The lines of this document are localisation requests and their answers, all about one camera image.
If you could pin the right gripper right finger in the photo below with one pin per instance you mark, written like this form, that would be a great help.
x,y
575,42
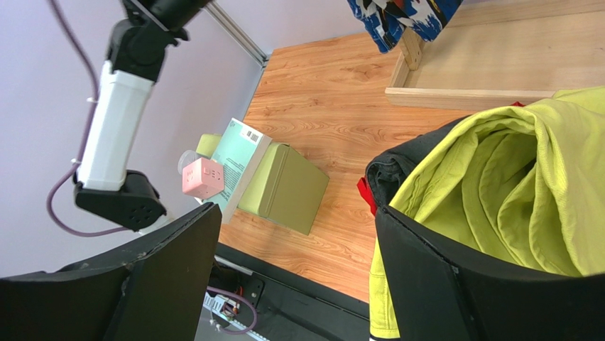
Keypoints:
x,y
444,290

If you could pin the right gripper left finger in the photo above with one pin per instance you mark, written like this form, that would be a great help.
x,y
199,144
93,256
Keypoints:
x,y
151,288

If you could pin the black trousers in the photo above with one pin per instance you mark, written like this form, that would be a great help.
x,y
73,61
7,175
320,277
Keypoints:
x,y
401,160

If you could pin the yellow-green trousers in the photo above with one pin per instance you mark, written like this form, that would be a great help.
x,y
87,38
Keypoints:
x,y
521,184

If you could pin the blue patterned trousers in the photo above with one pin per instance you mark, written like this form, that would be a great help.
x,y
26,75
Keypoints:
x,y
386,21

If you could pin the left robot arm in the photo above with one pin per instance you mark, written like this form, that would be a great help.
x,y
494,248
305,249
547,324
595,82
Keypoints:
x,y
134,60

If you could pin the pink cube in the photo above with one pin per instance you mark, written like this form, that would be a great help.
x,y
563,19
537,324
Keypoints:
x,y
203,178

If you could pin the clear tape roll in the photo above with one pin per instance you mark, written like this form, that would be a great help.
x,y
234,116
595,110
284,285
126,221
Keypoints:
x,y
188,157

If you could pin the teal book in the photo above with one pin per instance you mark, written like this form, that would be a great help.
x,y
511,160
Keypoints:
x,y
240,150

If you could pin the green box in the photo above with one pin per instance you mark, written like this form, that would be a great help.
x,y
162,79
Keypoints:
x,y
286,189

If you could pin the wooden clothes rack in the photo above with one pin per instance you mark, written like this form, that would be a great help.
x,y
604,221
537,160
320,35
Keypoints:
x,y
495,53

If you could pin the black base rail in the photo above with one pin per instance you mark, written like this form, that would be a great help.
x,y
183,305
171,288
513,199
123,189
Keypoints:
x,y
289,307

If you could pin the aluminium frame post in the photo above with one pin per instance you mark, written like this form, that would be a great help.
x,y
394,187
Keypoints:
x,y
237,33

